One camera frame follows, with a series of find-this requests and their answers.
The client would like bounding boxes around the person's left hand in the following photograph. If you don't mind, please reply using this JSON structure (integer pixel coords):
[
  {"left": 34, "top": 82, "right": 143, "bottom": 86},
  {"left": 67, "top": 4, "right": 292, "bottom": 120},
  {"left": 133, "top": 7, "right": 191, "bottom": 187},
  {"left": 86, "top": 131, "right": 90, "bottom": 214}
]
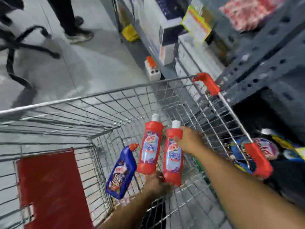
[{"left": 144, "top": 171, "right": 172, "bottom": 201}]

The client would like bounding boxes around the person's right hand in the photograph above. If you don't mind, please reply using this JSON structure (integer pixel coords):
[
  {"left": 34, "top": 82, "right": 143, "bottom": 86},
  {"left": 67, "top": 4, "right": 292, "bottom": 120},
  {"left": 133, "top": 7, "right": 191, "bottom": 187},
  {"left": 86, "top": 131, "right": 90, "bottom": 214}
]
[{"left": 173, "top": 126, "right": 207, "bottom": 156}]

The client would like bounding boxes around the red cleaner bottle white cap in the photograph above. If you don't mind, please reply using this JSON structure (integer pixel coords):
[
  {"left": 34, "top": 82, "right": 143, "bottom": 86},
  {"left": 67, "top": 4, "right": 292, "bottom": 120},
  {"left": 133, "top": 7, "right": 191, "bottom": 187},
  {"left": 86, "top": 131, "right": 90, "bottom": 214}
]
[
  {"left": 163, "top": 120, "right": 184, "bottom": 186},
  {"left": 136, "top": 113, "right": 164, "bottom": 176}
]

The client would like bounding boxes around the person's right forearm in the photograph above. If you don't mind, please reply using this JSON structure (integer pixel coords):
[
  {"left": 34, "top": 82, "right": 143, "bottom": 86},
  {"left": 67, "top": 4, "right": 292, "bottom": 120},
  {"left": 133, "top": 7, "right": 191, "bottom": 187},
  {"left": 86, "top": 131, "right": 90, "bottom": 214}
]
[{"left": 191, "top": 145, "right": 305, "bottom": 229}]

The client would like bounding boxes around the person's left forearm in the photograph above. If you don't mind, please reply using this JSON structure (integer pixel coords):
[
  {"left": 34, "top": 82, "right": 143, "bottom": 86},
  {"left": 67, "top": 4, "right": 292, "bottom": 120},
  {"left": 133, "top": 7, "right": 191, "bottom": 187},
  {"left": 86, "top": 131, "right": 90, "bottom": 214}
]
[{"left": 98, "top": 191, "right": 166, "bottom": 229}]

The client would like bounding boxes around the blue cleaner bottle orange cap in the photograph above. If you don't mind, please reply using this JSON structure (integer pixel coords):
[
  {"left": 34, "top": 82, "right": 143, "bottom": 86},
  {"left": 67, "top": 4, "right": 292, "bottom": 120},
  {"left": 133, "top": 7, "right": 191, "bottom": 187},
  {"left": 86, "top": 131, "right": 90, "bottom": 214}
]
[{"left": 105, "top": 143, "right": 139, "bottom": 200}]

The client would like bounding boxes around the white box with orange top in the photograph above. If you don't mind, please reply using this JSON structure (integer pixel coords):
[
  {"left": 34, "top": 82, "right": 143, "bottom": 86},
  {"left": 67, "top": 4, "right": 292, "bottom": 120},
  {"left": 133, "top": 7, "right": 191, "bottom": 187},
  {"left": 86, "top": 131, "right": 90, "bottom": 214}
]
[{"left": 144, "top": 56, "right": 161, "bottom": 82}]

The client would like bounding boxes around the pile of colourful packets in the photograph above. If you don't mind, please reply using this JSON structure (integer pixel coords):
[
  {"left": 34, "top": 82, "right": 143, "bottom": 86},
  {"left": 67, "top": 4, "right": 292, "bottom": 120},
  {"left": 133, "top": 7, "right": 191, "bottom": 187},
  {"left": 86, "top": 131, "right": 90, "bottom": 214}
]
[{"left": 224, "top": 128, "right": 305, "bottom": 175}]

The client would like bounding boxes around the red plastic cart seat flap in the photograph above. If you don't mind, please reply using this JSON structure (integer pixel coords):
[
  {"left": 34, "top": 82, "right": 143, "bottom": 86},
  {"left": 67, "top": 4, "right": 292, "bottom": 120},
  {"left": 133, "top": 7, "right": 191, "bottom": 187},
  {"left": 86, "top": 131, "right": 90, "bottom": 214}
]
[{"left": 16, "top": 147, "right": 94, "bottom": 229}]

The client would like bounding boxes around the white and navy carton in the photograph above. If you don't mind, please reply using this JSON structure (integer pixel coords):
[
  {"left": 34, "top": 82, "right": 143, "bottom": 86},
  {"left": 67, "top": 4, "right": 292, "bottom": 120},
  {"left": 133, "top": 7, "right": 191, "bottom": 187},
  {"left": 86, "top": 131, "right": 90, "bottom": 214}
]
[{"left": 135, "top": 0, "right": 184, "bottom": 66}]

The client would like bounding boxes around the yellow-edged shelf label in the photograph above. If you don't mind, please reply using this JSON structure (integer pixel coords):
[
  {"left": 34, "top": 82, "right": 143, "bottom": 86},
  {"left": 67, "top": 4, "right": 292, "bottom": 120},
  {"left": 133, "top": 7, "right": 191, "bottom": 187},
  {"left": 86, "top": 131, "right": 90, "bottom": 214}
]
[{"left": 181, "top": 5, "right": 214, "bottom": 44}]

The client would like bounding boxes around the yellow plastic item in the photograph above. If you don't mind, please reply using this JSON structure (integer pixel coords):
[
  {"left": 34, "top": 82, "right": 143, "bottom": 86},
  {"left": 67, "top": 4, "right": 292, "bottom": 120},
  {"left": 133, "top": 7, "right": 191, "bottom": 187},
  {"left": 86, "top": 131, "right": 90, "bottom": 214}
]
[{"left": 121, "top": 23, "right": 140, "bottom": 43}]

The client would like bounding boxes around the grey metal shelf rack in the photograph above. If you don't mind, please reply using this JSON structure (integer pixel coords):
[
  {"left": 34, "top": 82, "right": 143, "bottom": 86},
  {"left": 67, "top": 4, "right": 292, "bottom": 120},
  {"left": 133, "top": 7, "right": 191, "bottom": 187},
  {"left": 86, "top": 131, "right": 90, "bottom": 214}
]
[{"left": 112, "top": 0, "right": 305, "bottom": 146}]

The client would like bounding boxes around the red and white patterned package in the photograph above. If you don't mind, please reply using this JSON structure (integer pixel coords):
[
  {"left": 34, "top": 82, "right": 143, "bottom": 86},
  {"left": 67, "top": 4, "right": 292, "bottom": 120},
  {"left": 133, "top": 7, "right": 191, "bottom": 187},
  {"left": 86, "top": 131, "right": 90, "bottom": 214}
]
[{"left": 219, "top": 0, "right": 284, "bottom": 32}]

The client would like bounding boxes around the metal wire shopping cart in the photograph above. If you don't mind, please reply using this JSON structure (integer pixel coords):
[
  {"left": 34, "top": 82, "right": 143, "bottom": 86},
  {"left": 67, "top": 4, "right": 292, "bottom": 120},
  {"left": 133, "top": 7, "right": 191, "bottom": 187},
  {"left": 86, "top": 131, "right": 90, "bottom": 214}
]
[{"left": 0, "top": 73, "right": 274, "bottom": 229}]

